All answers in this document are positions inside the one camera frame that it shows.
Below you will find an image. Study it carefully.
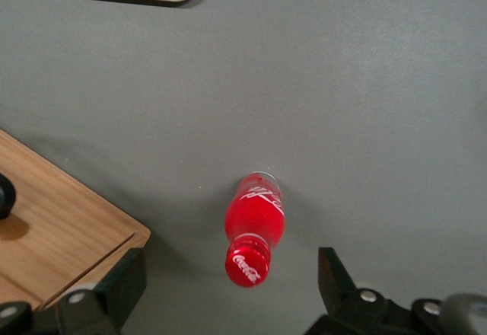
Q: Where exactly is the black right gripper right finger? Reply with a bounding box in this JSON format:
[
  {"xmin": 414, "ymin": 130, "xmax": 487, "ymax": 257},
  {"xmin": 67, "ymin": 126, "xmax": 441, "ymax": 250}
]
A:
[{"xmin": 304, "ymin": 246, "xmax": 457, "ymax": 335}]

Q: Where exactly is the red soda can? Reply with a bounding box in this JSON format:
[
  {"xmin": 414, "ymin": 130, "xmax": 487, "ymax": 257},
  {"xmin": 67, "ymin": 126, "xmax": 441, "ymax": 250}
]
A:
[{"xmin": 224, "ymin": 171, "xmax": 286, "ymax": 289}]

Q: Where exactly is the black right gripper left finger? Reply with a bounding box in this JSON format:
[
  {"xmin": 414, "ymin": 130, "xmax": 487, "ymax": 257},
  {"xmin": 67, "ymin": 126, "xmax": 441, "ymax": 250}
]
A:
[{"xmin": 0, "ymin": 247, "xmax": 148, "ymax": 335}]

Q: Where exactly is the wooden two-drawer cabinet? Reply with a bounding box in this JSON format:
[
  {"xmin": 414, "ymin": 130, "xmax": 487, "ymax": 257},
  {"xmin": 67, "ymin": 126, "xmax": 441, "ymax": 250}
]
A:
[{"xmin": 0, "ymin": 128, "xmax": 152, "ymax": 311}]

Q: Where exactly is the black metal drawer handle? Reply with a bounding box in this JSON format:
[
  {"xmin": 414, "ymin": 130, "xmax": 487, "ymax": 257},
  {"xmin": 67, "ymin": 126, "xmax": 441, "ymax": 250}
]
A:
[{"xmin": 0, "ymin": 173, "xmax": 18, "ymax": 221}]

